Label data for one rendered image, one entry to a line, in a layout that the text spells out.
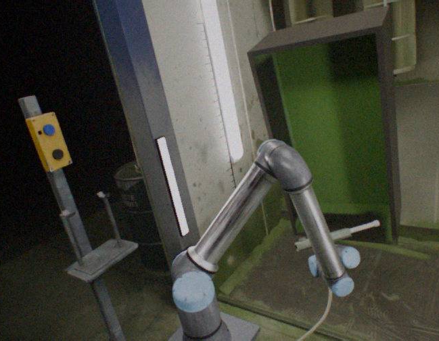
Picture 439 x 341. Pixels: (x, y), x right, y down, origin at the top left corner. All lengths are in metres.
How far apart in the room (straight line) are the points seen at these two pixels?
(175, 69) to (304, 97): 0.78
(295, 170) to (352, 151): 1.08
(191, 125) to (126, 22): 0.70
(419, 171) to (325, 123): 1.07
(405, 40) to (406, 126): 0.68
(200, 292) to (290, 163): 0.55
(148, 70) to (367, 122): 1.26
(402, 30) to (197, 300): 2.26
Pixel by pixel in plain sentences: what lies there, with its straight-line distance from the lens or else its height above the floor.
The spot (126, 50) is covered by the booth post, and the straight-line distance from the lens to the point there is 1.97.
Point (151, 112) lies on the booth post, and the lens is 2.00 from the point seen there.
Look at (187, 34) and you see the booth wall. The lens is 2.30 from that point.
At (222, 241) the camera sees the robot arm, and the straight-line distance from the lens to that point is 1.41.
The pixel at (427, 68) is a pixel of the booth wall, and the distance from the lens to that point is 3.22.
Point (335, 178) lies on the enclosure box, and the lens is 2.44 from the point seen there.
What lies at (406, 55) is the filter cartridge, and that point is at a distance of 2.89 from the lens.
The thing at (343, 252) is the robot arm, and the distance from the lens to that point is 1.69.
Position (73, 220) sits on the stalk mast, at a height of 1.00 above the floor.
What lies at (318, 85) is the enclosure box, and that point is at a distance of 2.14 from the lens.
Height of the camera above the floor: 1.69
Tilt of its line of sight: 19 degrees down
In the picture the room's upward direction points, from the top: 12 degrees counter-clockwise
